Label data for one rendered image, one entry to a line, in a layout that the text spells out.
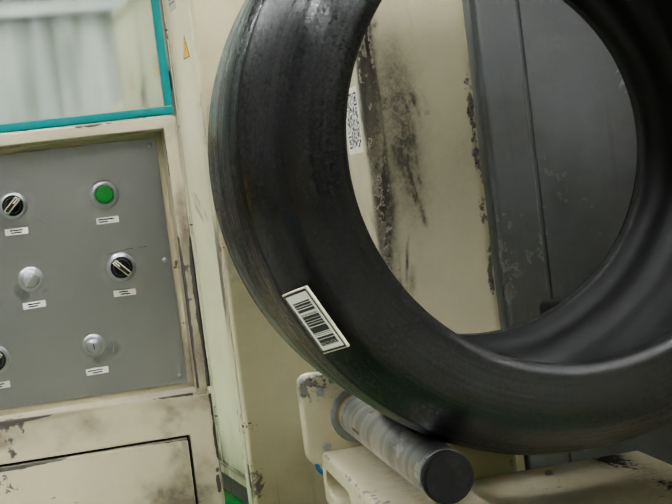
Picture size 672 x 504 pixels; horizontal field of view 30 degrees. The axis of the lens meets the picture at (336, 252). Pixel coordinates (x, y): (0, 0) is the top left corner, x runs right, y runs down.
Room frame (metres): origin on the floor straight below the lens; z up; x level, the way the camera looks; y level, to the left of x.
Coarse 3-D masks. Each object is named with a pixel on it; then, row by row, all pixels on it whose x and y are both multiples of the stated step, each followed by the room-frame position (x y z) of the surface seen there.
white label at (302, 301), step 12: (300, 288) 1.00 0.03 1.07; (288, 300) 1.02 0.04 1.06; (300, 300) 1.01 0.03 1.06; (312, 300) 0.99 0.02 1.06; (300, 312) 1.02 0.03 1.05; (312, 312) 1.00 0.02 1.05; (324, 312) 0.99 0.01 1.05; (312, 324) 1.01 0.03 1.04; (324, 324) 1.00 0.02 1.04; (312, 336) 1.02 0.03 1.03; (324, 336) 1.01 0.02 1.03; (336, 336) 1.00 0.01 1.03; (324, 348) 1.02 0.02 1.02; (336, 348) 1.01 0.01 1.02
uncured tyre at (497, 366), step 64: (256, 0) 1.05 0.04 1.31; (320, 0) 1.00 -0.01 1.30; (576, 0) 1.33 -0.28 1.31; (640, 0) 1.33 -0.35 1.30; (256, 64) 1.02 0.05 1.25; (320, 64) 1.00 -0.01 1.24; (640, 64) 1.34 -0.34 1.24; (256, 128) 1.01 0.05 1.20; (320, 128) 0.99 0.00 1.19; (640, 128) 1.35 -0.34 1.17; (256, 192) 1.02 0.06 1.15; (320, 192) 0.99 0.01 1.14; (640, 192) 1.34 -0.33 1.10; (256, 256) 1.04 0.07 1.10; (320, 256) 1.00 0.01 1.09; (640, 256) 1.33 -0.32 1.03; (384, 320) 1.00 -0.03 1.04; (576, 320) 1.31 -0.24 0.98; (640, 320) 1.30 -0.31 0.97; (384, 384) 1.03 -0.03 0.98; (448, 384) 1.01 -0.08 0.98; (512, 384) 1.02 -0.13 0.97; (576, 384) 1.03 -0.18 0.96; (640, 384) 1.04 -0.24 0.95; (512, 448) 1.06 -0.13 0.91; (576, 448) 1.07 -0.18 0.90
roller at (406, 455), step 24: (360, 408) 1.27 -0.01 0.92; (360, 432) 1.24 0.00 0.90; (384, 432) 1.16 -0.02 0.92; (408, 432) 1.11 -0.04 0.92; (384, 456) 1.14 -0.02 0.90; (408, 456) 1.06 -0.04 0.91; (432, 456) 1.02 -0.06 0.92; (456, 456) 1.02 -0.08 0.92; (408, 480) 1.07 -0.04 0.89; (432, 480) 1.01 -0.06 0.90; (456, 480) 1.01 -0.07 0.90
